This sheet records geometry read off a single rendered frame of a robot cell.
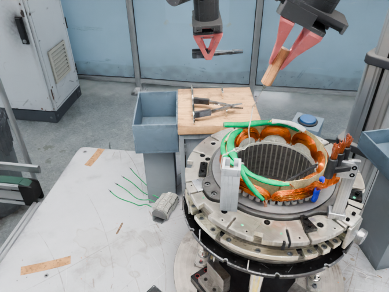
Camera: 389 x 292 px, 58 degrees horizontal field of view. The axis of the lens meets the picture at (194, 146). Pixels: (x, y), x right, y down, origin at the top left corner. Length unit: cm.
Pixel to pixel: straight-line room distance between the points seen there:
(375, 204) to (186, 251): 45
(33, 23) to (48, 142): 83
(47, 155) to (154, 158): 181
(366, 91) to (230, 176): 59
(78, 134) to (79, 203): 176
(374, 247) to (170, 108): 62
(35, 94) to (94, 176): 184
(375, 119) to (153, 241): 67
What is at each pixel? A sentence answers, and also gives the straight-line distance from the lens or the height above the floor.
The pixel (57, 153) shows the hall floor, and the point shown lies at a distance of 267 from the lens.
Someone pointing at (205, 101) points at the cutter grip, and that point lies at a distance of 88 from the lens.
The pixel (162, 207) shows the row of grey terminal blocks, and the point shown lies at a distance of 97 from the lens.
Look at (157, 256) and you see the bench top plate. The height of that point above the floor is 78.
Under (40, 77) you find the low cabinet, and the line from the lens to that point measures 284.
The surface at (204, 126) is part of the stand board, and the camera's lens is 83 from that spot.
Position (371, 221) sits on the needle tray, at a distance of 94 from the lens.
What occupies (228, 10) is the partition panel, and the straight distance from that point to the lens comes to 287.
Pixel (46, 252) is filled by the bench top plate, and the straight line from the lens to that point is 100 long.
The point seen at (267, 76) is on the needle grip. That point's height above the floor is 128.
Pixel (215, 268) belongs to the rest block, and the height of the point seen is 87.
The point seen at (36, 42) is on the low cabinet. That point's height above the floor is 65.
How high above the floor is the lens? 152
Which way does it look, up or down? 37 degrees down
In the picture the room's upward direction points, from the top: 1 degrees counter-clockwise
